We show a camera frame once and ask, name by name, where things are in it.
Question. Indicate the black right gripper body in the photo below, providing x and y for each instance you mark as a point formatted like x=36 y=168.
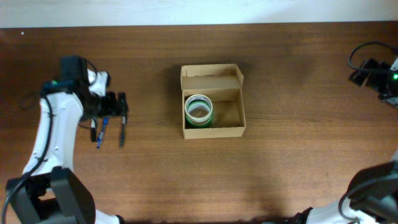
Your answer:
x=360 y=74

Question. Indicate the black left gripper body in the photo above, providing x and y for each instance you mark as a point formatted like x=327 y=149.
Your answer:
x=107 y=106

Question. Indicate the clear black ballpoint pen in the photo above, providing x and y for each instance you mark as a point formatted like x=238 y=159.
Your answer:
x=123 y=130

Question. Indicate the blue ballpoint pen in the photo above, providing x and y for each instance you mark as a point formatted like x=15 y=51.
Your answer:
x=102 y=132

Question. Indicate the black white marker pen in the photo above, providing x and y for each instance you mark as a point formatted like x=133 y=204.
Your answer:
x=93 y=130

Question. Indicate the green tape roll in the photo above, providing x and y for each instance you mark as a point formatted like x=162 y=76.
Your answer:
x=195 y=124

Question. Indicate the brown cardboard box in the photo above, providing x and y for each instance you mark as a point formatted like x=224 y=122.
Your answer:
x=223 y=85

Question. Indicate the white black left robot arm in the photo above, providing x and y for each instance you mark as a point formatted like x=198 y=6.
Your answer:
x=48 y=191

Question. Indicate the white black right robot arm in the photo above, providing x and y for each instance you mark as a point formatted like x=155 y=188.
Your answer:
x=370 y=197

